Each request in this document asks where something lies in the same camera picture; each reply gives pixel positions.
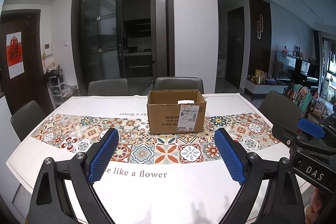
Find grey chair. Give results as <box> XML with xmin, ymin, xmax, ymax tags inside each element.
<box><xmin>154</xmin><ymin>77</ymin><xmax>204</xmax><ymax>94</ymax></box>
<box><xmin>10</xmin><ymin>100</ymin><xmax>46</xmax><ymax>141</ymax></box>
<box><xmin>88</xmin><ymin>79</ymin><xmax>129</xmax><ymax>96</ymax></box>
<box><xmin>259</xmin><ymin>90</ymin><xmax>303</xmax><ymax>128</ymax></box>

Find right human hand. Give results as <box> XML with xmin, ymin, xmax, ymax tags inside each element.
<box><xmin>305</xmin><ymin>188</ymin><xmax>335</xmax><ymax>224</ymax></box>

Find patterned tile tablecloth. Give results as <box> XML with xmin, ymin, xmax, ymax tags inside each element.
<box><xmin>7</xmin><ymin>93</ymin><xmax>289</xmax><ymax>223</ymax></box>

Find dark glass sliding door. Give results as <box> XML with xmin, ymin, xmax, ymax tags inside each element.
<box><xmin>71</xmin><ymin>0</ymin><xmax>175</xmax><ymax>95</ymax></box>

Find brown cardboard box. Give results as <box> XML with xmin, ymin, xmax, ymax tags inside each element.
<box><xmin>147</xmin><ymin>89</ymin><xmax>207</xmax><ymax>135</ymax></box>

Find white tv cabinet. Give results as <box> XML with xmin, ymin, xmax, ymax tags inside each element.
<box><xmin>244</xmin><ymin>79</ymin><xmax>288</xmax><ymax>100</ymax></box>

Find white intercom wall panel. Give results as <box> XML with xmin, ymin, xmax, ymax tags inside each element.
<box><xmin>44</xmin><ymin>43</ymin><xmax>53</xmax><ymax>56</ymax></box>

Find white shelf rack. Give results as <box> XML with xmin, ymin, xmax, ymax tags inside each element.
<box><xmin>47</xmin><ymin>73</ymin><xmax>67</xmax><ymax>109</ymax></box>

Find grey chair back centre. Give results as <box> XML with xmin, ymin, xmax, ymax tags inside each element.
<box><xmin>154</xmin><ymin>77</ymin><xmax>204</xmax><ymax>94</ymax></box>

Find red fu character poster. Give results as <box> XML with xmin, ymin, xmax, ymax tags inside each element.
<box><xmin>6</xmin><ymin>32</ymin><xmax>25</xmax><ymax>79</ymax></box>

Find colourful clothes pile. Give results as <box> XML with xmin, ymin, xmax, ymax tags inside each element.
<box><xmin>284</xmin><ymin>83</ymin><xmax>312</xmax><ymax>113</ymax></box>

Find grey chair left side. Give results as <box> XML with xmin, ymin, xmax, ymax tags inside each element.
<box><xmin>10</xmin><ymin>100</ymin><xmax>46</xmax><ymax>141</ymax></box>

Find grey chair back left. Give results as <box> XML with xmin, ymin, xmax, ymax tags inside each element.
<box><xmin>88</xmin><ymin>79</ymin><xmax>129</xmax><ymax>96</ymax></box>

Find grey chair right side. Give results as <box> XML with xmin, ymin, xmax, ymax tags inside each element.
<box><xmin>259</xmin><ymin>90</ymin><xmax>303</xmax><ymax>128</ymax></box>

